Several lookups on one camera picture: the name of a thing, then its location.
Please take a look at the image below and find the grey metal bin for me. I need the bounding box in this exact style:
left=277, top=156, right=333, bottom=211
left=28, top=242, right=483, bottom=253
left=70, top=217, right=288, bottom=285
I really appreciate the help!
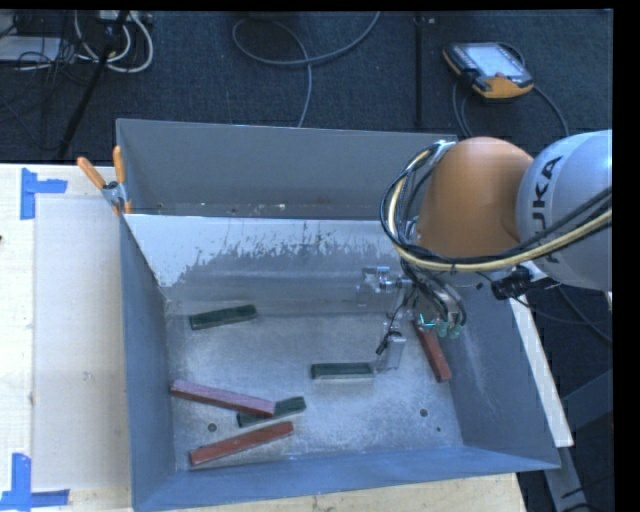
left=115, top=118, right=563, bottom=512

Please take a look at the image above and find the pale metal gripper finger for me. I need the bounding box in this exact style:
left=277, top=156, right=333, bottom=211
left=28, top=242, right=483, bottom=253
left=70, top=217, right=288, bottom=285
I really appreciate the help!
left=355, top=265, right=413, bottom=307
left=375, top=326, right=408, bottom=374

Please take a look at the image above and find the red-brown flat block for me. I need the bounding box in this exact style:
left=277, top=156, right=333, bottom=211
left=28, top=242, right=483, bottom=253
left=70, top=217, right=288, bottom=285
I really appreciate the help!
left=169, top=378, right=277, bottom=420
left=412, top=319, right=454, bottom=385
left=187, top=420, right=296, bottom=468

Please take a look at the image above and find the dark green flat block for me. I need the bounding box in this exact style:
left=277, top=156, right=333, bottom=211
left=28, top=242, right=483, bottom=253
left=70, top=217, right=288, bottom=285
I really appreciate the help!
left=188, top=303, right=259, bottom=331
left=235, top=395, right=308, bottom=429
left=310, top=361, right=376, bottom=381

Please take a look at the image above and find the black cylinder on white bracket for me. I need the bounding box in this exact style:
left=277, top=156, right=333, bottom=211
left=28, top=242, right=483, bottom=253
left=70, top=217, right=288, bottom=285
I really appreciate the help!
left=478, top=264, right=552, bottom=308

